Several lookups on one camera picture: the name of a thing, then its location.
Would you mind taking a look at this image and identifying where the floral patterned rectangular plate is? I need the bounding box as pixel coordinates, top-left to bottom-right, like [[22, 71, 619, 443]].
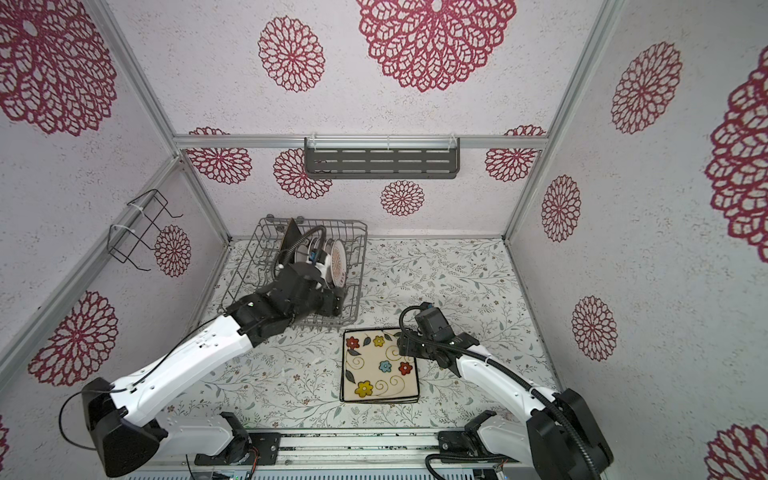
[[340, 327, 420, 402]]

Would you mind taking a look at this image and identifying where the white round plate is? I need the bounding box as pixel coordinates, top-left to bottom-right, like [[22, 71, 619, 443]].
[[323, 239, 334, 283], [331, 240, 347, 288]]

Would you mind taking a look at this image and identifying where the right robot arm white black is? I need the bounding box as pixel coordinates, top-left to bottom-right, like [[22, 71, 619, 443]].
[[397, 302, 614, 479]]

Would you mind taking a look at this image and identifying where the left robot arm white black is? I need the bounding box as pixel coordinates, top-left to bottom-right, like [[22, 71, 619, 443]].
[[82, 263, 346, 478]]

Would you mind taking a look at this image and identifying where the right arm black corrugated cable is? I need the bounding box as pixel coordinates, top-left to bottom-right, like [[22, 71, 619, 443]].
[[398, 302, 601, 480]]

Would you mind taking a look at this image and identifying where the grey wire dish rack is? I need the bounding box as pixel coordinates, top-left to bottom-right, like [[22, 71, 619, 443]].
[[217, 215, 368, 328]]

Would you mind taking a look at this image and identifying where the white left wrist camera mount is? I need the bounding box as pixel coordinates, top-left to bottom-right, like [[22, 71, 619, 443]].
[[308, 247, 332, 283]]

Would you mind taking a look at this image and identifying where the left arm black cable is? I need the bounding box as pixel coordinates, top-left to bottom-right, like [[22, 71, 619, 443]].
[[272, 225, 328, 280]]

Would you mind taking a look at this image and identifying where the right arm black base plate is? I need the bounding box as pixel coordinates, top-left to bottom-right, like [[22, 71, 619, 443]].
[[437, 410, 519, 463]]

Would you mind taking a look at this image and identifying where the aluminium mounting rail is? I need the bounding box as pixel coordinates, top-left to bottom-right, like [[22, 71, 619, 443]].
[[106, 426, 611, 472]]

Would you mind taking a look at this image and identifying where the grey slotted wall shelf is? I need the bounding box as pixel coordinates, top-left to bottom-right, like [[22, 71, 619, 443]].
[[303, 137, 460, 180]]

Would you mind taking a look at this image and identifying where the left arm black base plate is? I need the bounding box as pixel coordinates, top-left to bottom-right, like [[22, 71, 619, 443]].
[[193, 432, 282, 466]]

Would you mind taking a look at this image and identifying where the black wire wall holder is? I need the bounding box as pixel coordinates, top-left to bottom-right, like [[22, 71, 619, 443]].
[[106, 188, 182, 272]]

